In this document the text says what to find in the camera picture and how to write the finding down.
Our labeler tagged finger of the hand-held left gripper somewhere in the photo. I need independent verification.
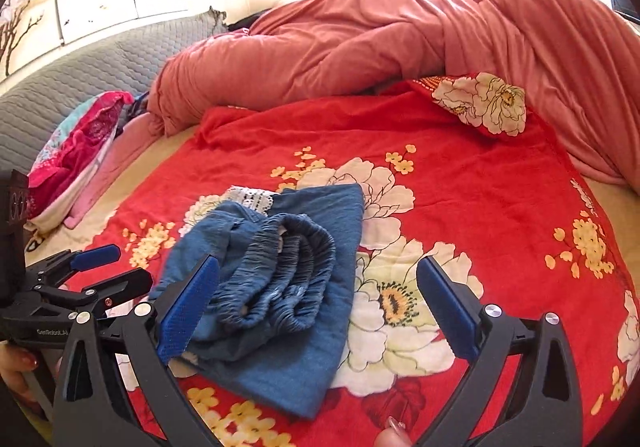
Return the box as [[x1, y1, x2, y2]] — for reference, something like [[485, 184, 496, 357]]
[[27, 244, 122, 286], [62, 268, 154, 319]]

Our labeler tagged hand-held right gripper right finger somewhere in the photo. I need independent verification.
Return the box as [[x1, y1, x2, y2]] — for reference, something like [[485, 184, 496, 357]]
[[415, 256, 585, 447]]

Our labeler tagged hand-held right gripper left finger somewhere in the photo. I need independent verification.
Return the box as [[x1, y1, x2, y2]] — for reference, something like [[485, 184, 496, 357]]
[[52, 254, 223, 447]]

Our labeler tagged blue denim pants lace hem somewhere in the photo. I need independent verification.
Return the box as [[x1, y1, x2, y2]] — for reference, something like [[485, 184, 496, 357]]
[[148, 183, 366, 420]]

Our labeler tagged person's left hand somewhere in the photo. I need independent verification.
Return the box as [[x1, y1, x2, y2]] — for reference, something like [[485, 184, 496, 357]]
[[0, 343, 41, 404]]

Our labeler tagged person's right hand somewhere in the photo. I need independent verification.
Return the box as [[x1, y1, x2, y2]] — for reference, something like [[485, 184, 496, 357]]
[[375, 416, 416, 447]]

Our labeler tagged pink cloth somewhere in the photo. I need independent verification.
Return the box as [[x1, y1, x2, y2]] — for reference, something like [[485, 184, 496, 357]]
[[65, 117, 166, 230]]

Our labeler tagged colourful floral pillow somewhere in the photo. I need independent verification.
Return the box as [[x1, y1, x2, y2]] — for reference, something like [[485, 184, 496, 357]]
[[25, 91, 136, 233]]

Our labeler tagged red floral blanket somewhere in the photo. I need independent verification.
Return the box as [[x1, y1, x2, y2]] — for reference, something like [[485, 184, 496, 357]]
[[65, 72, 640, 447]]

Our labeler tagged grey quilted headboard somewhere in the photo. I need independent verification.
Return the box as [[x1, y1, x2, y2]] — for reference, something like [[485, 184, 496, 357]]
[[0, 7, 231, 178]]

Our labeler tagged salmon pink duvet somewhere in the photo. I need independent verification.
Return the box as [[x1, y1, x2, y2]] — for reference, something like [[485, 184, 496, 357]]
[[147, 0, 640, 185]]

